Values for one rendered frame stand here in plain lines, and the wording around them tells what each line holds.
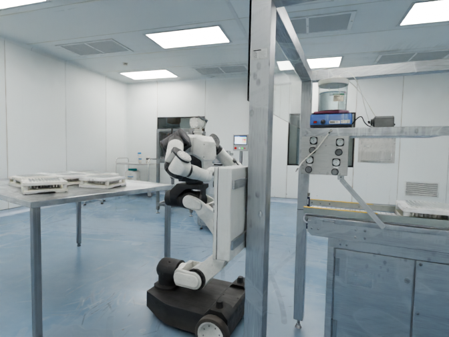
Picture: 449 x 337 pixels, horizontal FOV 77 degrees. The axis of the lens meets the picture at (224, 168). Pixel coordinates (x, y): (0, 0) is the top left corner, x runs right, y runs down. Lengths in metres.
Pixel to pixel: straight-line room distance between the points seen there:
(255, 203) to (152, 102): 7.00
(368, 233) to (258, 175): 0.83
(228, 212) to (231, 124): 6.07
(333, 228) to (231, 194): 0.86
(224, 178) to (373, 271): 1.08
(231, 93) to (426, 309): 5.96
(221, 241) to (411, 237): 1.00
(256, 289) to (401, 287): 0.91
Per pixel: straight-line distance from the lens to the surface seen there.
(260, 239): 0.88
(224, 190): 0.77
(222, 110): 6.91
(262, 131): 0.84
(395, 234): 1.55
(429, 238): 1.57
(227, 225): 0.78
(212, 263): 1.89
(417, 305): 1.72
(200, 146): 1.74
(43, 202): 1.86
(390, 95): 6.81
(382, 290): 1.69
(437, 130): 1.50
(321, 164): 1.46
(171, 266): 2.06
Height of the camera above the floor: 1.12
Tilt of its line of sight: 3 degrees down
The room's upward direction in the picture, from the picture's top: 1 degrees clockwise
